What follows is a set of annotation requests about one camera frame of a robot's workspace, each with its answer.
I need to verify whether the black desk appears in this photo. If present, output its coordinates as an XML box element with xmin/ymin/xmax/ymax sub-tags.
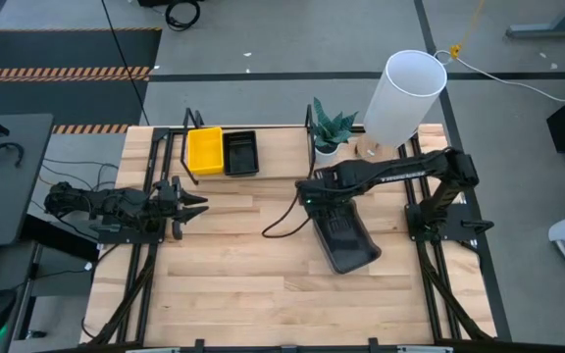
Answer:
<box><xmin>0</xmin><ymin>113</ymin><xmax>56</xmax><ymax>248</ymax></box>

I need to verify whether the black aluminium table frame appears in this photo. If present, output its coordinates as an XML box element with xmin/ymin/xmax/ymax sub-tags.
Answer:
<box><xmin>79</xmin><ymin>125</ymin><xmax>498</xmax><ymax>353</ymax></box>

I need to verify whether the yellow plastic basket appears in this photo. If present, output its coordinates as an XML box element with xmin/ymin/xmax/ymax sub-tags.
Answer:
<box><xmin>185</xmin><ymin>126</ymin><xmax>226</xmax><ymax>177</ymax></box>

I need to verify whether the wooden shelf with black legs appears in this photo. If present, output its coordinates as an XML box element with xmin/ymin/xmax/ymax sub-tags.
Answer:
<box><xmin>180</xmin><ymin>103</ymin><xmax>320</xmax><ymax>193</ymax></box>

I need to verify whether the black hazard striped floor mat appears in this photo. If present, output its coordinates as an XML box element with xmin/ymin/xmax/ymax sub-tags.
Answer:
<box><xmin>0</xmin><ymin>26</ymin><xmax>164</xmax><ymax>129</ymax></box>

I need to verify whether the white floor cable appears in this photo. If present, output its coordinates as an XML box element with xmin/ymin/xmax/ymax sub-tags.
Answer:
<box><xmin>432</xmin><ymin>48</ymin><xmax>565</xmax><ymax>105</ymax></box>

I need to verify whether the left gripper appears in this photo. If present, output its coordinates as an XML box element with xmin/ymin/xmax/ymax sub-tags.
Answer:
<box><xmin>151</xmin><ymin>175</ymin><xmax>211</xmax><ymax>242</ymax></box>

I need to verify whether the thin black floor cable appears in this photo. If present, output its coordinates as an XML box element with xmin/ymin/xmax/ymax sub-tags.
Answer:
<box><xmin>99</xmin><ymin>0</ymin><xmax>152</xmax><ymax>126</ymax></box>

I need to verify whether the white shade table lamp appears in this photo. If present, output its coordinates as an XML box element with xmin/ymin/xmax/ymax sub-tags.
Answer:
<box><xmin>354</xmin><ymin>48</ymin><xmax>449</xmax><ymax>165</ymax></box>

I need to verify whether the yellow hanging cable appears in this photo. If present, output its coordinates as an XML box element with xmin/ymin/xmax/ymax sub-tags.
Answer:
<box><xmin>447</xmin><ymin>0</ymin><xmax>488</xmax><ymax>61</ymax></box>

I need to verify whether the grey desk foot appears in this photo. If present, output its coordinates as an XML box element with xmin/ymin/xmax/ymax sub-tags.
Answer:
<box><xmin>504</xmin><ymin>0</ymin><xmax>565</xmax><ymax>40</ymax></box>

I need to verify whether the coiled black cable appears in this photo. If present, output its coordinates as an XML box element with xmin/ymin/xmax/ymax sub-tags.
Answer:
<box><xmin>164</xmin><ymin>0</ymin><xmax>202</xmax><ymax>32</ymax></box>

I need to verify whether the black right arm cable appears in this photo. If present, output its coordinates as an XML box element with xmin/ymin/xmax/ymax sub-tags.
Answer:
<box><xmin>260</xmin><ymin>191</ymin><xmax>314</xmax><ymax>241</ymax></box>

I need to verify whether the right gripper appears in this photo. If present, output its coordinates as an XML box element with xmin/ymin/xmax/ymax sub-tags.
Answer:
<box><xmin>294</xmin><ymin>166</ymin><xmax>358</xmax><ymax>238</ymax></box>

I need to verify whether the green plant in white pot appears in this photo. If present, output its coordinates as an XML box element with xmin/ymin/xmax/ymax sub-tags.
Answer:
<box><xmin>311</xmin><ymin>96</ymin><xmax>361</xmax><ymax>168</ymax></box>

